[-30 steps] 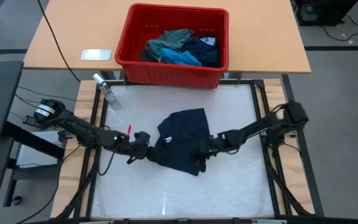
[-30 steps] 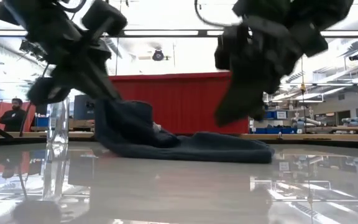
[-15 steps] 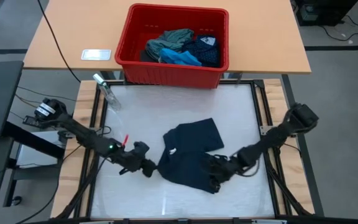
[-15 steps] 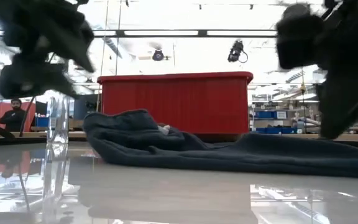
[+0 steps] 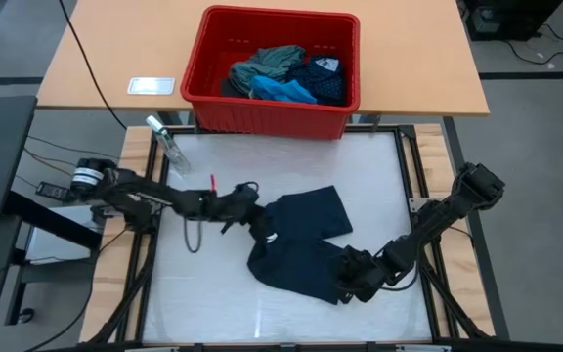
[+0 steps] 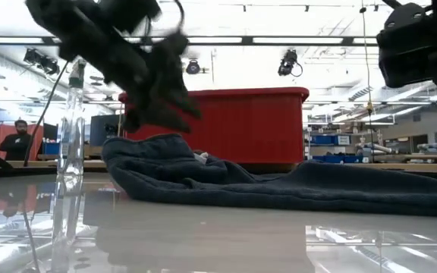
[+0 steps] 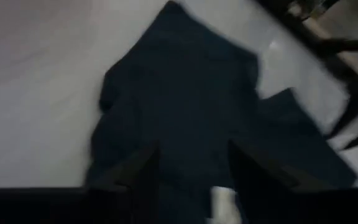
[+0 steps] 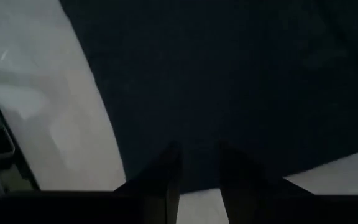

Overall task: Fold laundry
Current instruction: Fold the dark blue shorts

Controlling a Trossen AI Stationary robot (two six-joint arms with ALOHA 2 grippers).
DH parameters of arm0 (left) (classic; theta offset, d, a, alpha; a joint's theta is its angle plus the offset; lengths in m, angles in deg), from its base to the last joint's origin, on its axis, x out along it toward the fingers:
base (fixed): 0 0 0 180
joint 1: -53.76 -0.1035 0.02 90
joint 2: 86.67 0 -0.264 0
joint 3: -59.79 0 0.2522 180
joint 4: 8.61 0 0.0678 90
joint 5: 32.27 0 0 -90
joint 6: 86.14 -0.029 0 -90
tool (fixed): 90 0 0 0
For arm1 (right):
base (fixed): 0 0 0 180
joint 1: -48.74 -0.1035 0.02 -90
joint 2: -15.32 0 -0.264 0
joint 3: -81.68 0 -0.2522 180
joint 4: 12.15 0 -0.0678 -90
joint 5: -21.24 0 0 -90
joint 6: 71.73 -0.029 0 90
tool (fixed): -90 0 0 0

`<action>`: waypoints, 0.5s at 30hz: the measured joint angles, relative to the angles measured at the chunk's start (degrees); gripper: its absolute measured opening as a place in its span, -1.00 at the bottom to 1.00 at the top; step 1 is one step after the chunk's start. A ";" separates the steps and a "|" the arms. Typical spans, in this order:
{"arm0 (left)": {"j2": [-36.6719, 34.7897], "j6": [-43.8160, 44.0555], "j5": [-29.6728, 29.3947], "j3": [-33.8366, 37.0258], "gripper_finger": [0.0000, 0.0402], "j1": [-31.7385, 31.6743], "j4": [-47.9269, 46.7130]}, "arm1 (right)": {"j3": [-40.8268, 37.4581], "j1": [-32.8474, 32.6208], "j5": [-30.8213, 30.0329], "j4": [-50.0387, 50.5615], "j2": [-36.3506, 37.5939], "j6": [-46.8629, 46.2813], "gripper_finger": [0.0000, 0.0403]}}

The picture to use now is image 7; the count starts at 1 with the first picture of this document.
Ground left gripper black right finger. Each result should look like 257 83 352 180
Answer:
227 142 324 190

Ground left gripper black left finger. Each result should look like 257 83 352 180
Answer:
87 144 162 189

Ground plain dark navy garment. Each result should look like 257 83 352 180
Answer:
84 0 358 224

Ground black metal rig frame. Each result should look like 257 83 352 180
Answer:
253 0 358 150

